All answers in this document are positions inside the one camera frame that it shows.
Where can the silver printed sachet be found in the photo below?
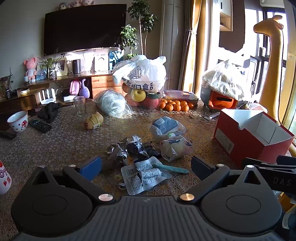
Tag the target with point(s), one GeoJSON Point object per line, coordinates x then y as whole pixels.
{"type": "Point", "coordinates": [148, 176]}

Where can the yellow apple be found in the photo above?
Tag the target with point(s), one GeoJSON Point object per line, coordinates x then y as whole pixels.
{"type": "Point", "coordinates": [138, 95]}

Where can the white router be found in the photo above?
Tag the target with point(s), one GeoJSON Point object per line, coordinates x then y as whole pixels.
{"type": "Point", "coordinates": [47, 99]}

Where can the large clear plastic bag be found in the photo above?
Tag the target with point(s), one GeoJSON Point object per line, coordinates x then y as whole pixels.
{"type": "Point", "coordinates": [222, 78]}

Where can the red apple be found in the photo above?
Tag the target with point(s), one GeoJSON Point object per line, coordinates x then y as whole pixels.
{"type": "Point", "coordinates": [130, 100]}
{"type": "Point", "coordinates": [150, 103]}

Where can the clear plastic lidded box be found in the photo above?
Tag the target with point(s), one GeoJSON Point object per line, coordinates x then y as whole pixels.
{"type": "Point", "coordinates": [182, 95]}

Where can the grey plush toy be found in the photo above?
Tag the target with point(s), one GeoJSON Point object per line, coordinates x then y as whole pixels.
{"type": "Point", "coordinates": [63, 6]}

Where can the small pale plush toy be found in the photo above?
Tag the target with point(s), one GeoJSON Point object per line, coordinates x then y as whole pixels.
{"type": "Point", "coordinates": [75, 4]}
{"type": "Point", "coordinates": [87, 2]}

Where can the white plastic shopping bag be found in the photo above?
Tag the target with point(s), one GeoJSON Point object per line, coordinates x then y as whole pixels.
{"type": "Point", "coordinates": [141, 71]}

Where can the blue picture frame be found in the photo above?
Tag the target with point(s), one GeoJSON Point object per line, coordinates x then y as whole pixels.
{"type": "Point", "coordinates": [114, 58]}

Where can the pink plush doll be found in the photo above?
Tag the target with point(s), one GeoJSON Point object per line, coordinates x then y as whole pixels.
{"type": "Point", "coordinates": [30, 69]}

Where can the wooden television cabinet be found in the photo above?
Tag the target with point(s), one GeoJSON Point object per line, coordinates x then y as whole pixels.
{"type": "Point", "coordinates": [104, 81]}

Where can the small wooden box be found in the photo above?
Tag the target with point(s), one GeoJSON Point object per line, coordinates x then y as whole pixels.
{"type": "Point", "coordinates": [23, 92]}

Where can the white mug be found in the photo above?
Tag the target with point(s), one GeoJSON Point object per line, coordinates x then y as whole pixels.
{"type": "Point", "coordinates": [26, 80]}

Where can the dark cloth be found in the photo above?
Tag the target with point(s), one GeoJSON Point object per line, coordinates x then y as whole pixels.
{"type": "Point", "coordinates": [49, 112]}

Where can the white square appliance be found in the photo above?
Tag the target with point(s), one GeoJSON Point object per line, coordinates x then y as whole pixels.
{"type": "Point", "coordinates": [101, 63]}

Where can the clear glass fruit bowl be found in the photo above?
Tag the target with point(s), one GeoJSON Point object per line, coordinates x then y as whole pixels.
{"type": "Point", "coordinates": [163, 88]}

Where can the black television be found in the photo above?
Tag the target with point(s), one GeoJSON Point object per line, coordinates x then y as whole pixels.
{"type": "Point", "coordinates": [83, 30]}

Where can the grey cylinder speaker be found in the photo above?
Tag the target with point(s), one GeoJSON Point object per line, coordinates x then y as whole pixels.
{"type": "Point", "coordinates": [76, 66]}

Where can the pink backpack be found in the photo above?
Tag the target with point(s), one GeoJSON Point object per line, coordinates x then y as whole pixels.
{"type": "Point", "coordinates": [75, 88]}

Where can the white mushroom print bowl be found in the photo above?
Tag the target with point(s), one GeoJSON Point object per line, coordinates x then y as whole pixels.
{"type": "Point", "coordinates": [18, 125]}

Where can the small plant patterned vase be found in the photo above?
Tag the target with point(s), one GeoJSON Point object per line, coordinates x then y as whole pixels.
{"type": "Point", "coordinates": [8, 93]}

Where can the pile of tangerines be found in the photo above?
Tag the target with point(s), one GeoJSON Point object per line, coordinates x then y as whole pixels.
{"type": "Point", "coordinates": [177, 107]}

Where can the drinking glass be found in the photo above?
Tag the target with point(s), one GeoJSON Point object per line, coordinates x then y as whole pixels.
{"type": "Point", "coordinates": [79, 106]}

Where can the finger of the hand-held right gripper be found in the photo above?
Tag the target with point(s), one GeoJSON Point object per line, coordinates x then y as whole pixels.
{"type": "Point", "coordinates": [286, 160]}
{"type": "Point", "coordinates": [263, 164]}

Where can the clear bag of greens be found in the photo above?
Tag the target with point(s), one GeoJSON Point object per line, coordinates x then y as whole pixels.
{"type": "Point", "coordinates": [111, 103]}

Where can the potted green tree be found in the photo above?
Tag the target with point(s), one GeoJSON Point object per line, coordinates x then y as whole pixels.
{"type": "Point", "coordinates": [129, 37]}

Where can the glass snack jar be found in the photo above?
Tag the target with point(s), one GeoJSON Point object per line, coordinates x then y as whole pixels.
{"type": "Point", "coordinates": [2, 88]}

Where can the pale bun packet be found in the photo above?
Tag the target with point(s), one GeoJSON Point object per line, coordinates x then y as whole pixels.
{"type": "Point", "coordinates": [173, 148]}

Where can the crumpled silver foil packet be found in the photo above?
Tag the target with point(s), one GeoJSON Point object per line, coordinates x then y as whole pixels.
{"type": "Point", "coordinates": [115, 151]}

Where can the grass plant in vase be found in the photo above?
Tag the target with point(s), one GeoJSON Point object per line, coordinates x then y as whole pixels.
{"type": "Point", "coordinates": [52, 74]}

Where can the black remote control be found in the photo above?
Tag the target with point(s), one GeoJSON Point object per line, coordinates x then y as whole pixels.
{"type": "Point", "coordinates": [8, 135]}
{"type": "Point", "coordinates": [40, 125]}

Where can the blue white bread packet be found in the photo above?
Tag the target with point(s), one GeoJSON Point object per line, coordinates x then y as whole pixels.
{"type": "Point", "coordinates": [165, 126]}

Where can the yellow giraffe toy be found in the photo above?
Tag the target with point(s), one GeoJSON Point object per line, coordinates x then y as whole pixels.
{"type": "Point", "coordinates": [270, 81]}

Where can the white standing air conditioner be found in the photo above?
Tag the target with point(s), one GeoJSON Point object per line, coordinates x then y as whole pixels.
{"type": "Point", "coordinates": [171, 34]}

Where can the photo frame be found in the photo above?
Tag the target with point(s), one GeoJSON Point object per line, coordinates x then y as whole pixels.
{"type": "Point", "coordinates": [62, 69]}

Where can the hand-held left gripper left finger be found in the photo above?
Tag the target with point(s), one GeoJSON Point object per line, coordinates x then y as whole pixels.
{"type": "Point", "coordinates": [91, 168]}

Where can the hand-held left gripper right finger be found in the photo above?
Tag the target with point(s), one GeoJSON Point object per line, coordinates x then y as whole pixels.
{"type": "Point", "coordinates": [201, 165]}

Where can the white strawberry print cup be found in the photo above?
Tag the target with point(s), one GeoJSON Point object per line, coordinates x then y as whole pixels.
{"type": "Point", "coordinates": [4, 180]}

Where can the small blue photo card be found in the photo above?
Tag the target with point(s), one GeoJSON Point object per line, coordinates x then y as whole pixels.
{"type": "Point", "coordinates": [41, 71]}

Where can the yellow toy figure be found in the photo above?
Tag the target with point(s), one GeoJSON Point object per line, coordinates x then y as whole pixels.
{"type": "Point", "coordinates": [94, 120]}

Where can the purple vase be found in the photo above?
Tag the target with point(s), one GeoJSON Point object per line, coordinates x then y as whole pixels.
{"type": "Point", "coordinates": [84, 92]}

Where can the dark snack packet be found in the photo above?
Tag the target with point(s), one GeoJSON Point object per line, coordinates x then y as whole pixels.
{"type": "Point", "coordinates": [135, 148]}
{"type": "Point", "coordinates": [153, 153]}

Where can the yellow curtain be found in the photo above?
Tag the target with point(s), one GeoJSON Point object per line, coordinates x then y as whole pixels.
{"type": "Point", "coordinates": [194, 46]}

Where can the red cardboard box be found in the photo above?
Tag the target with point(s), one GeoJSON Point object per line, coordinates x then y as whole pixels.
{"type": "Point", "coordinates": [245, 143]}

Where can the white tube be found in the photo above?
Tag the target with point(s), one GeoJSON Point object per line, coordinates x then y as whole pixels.
{"type": "Point", "coordinates": [211, 115]}

